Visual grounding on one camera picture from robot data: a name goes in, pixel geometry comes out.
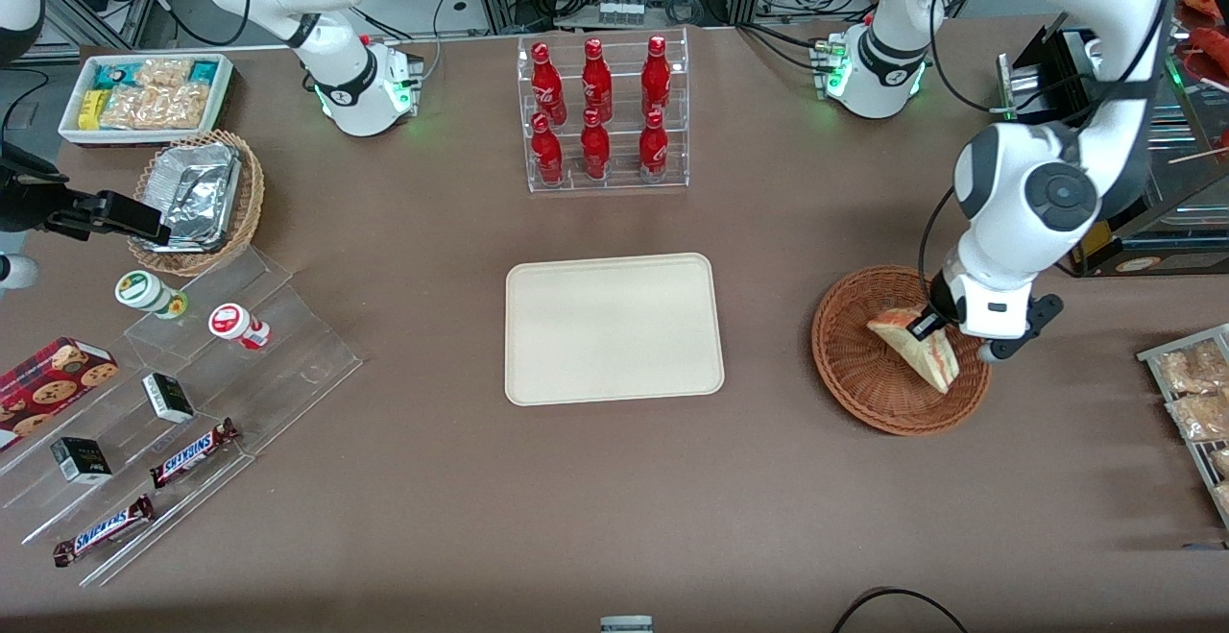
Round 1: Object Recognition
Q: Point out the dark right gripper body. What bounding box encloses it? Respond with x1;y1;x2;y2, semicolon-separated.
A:
0;143;68;233

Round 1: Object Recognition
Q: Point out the triangular sandwich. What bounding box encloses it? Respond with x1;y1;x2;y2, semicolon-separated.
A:
866;306;960;395

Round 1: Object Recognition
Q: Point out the round brown wicker basket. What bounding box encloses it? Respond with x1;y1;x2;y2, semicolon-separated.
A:
811;266;992;437

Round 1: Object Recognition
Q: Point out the tan wicker basket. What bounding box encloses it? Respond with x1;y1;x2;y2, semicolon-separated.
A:
127;129;266;278

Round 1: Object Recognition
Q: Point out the tray of packaged snacks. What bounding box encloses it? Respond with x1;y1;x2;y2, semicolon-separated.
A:
1137;323;1229;529

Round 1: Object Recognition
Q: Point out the beige plastic tray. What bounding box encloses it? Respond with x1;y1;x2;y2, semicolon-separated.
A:
505;253;725;407

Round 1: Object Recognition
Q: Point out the aluminium foil container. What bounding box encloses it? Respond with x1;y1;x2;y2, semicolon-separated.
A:
143;142;242;253

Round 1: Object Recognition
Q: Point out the green label yogurt bottle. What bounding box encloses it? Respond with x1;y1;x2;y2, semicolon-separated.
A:
114;270;189;321

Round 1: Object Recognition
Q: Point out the clear cracker bag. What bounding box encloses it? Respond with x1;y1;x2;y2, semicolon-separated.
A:
100;83;211;131
133;58;194;89

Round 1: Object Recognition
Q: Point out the black food warmer appliance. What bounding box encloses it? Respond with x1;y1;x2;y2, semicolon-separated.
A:
994;0;1229;279

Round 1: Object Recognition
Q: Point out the red label yogurt bottle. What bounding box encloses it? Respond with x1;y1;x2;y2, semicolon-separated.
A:
207;303;273;352

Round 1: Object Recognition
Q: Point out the white snack bin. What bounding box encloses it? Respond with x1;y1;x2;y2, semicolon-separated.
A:
58;53;235;148

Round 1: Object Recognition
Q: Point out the red cookie box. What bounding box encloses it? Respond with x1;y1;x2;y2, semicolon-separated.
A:
0;336;120;452

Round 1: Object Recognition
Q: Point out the small black box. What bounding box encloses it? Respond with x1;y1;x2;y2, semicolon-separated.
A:
141;372;196;425
49;436;114;486

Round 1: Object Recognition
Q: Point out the clear acrylic stepped display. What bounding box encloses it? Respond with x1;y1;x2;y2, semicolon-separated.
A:
0;246;365;589

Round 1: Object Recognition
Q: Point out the snickers chocolate bar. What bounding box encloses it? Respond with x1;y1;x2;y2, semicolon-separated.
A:
148;418;242;491
52;494;156;569

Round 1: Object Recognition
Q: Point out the red soda bottle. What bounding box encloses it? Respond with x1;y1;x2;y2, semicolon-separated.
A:
580;109;612;182
531;42;568;126
639;110;670;183
641;35;672;118
582;37;614;123
531;112;566;186

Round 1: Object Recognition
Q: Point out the red skewered food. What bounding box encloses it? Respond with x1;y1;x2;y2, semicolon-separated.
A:
1178;0;1229;88

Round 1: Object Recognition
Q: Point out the clear acrylic bottle rack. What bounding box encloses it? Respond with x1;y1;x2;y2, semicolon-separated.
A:
517;27;691;195

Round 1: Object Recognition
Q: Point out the white power strip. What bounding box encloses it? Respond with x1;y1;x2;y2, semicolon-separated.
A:
597;0;666;28

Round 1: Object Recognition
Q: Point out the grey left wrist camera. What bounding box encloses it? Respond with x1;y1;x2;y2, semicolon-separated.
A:
977;293;1066;364

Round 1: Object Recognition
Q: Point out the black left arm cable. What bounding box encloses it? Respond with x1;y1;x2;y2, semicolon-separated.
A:
916;0;1182;309

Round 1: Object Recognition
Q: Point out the black cable loop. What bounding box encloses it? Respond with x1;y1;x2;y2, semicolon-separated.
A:
831;587;972;633

